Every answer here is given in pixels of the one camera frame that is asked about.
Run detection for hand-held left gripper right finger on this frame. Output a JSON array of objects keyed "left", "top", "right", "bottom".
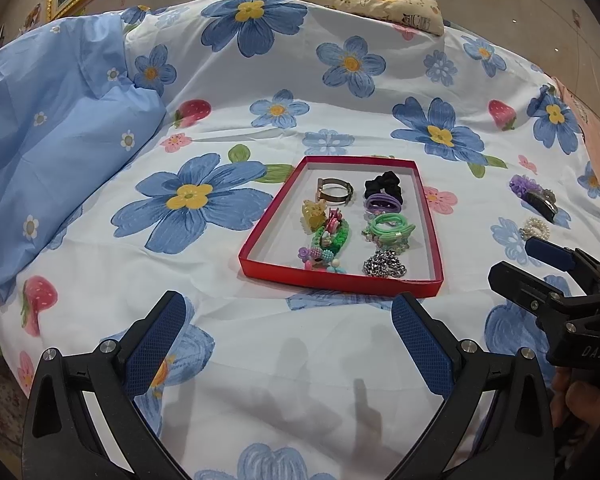
[{"left": 382, "top": 291, "right": 556, "bottom": 480}]

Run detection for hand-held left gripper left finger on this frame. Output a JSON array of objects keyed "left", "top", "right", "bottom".
[{"left": 22, "top": 290, "right": 191, "bottom": 480}]

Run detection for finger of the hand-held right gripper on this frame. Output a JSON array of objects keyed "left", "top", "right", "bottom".
[
  {"left": 525, "top": 236, "right": 600, "bottom": 297},
  {"left": 488, "top": 261, "right": 600, "bottom": 333}
]

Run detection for pearl bracelet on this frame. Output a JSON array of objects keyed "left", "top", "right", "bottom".
[{"left": 519, "top": 216, "right": 551, "bottom": 242}]

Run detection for purple hair tie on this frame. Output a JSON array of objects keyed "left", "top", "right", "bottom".
[{"left": 364, "top": 192, "right": 404, "bottom": 213}]

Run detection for red shallow box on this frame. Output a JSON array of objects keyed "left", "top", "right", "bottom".
[{"left": 238, "top": 155, "right": 443, "bottom": 298}]

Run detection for gold hair claw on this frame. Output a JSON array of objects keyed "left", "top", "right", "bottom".
[{"left": 300, "top": 199, "right": 328, "bottom": 233}]

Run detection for person's right hand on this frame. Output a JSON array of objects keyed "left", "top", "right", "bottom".
[{"left": 550, "top": 360, "right": 600, "bottom": 433}]

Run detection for black hair claw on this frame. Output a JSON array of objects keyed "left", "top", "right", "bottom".
[{"left": 525, "top": 187, "right": 558, "bottom": 221}]

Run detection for purple flower hair clip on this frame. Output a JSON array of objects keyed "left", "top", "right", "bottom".
[{"left": 509, "top": 175, "right": 543, "bottom": 201}]

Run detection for pink cloth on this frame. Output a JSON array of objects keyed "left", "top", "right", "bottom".
[{"left": 550, "top": 77, "right": 600, "bottom": 201}]

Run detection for black scrunchie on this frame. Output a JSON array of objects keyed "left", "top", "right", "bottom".
[{"left": 364, "top": 171, "right": 402, "bottom": 198}]

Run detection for blue pillow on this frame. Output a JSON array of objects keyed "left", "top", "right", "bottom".
[{"left": 0, "top": 14, "right": 167, "bottom": 303}]

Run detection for floral bedsheet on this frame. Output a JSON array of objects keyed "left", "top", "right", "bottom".
[{"left": 0, "top": 0, "right": 600, "bottom": 480}]

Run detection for silver chain bracelet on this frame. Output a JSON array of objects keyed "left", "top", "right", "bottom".
[{"left": 362, "top": 249, "right": 408, "bottom": 278}]

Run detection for green hair ties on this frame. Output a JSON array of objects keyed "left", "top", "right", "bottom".
[{"left": 362, "top": 212, "right": 416, "bottom": 248}]

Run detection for green beaded bracelet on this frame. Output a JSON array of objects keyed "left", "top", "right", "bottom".
[{"left": 310, "top": 217, "right": 353, "bottom": 256}]

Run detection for colourful bead bracelet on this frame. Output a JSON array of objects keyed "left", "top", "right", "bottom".
[{"left": 296, "top": 245, "right": 346, "bottom": 273}]

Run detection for metal cuff bracelet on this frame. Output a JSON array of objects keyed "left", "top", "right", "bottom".
[{"left": 314, "top": 177, "right": 355, "bottom": 207}]

